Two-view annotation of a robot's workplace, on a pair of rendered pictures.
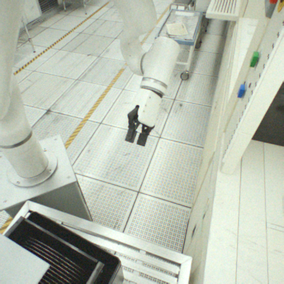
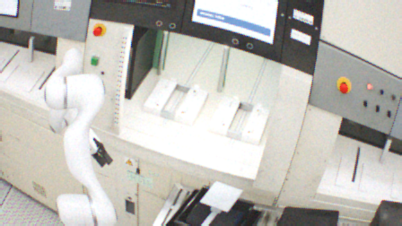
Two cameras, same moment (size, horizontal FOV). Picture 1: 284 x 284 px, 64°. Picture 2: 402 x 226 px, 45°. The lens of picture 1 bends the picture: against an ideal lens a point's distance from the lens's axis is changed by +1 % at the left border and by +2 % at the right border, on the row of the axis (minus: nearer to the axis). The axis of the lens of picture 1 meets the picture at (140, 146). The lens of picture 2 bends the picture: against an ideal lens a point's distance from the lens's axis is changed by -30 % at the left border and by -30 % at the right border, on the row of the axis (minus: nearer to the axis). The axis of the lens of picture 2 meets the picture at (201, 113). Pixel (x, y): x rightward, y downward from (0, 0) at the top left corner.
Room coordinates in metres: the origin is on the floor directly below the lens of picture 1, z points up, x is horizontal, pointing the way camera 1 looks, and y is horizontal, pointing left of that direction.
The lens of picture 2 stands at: (0.37, 1.66, 2.54)
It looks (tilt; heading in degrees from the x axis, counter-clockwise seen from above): 38 degrees down; 263
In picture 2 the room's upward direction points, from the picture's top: 9 degrees clockwise
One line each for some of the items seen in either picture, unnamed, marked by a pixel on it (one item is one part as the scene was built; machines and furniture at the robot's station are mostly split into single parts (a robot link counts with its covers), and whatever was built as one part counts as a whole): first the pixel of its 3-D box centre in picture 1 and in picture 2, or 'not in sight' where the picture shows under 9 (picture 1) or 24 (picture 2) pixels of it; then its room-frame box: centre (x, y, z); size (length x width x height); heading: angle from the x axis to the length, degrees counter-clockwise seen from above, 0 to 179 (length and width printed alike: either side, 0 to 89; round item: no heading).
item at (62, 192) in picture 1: (59, 209); not in sight; (0.54, 0.43, 0.38); 0.28 x 0.28 x 0.76; 26
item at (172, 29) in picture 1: (176, 28); not in sight; (2.66, -0.41, 0.47); 0.31 x 0.23 x 0.02; 3
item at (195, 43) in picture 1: (179, 42); not in sight; (2.83, -0.49, 0.24); 0.97 x 0.52 x 0.48; 164
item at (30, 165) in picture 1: (24, 152); not in sight; (0.54, 0.43, 0.85); 0.19 x 0.19 x 0.18
